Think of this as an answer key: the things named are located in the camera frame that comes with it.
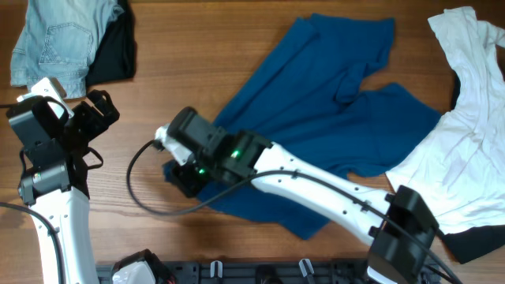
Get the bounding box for dark blue polo shirt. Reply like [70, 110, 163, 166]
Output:
[163, 13, 442, 241]

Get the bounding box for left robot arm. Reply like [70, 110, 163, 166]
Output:
[6, 90, 119, 284]

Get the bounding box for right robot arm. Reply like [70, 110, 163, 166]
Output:
[156, 107, 439, 283]

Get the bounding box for black folded garment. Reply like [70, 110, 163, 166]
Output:
[85, 0, 137, 87]

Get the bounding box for light blue denim jeans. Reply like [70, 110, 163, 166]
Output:
[10, 0, 125, 99]

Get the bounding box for white t-shirt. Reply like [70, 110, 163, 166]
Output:
[386, 6, 504, 234]

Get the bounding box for black garment under pile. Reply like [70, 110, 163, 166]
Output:
[440, 73, 505, 264]

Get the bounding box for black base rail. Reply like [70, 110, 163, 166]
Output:
[95, 258, 441, 284]

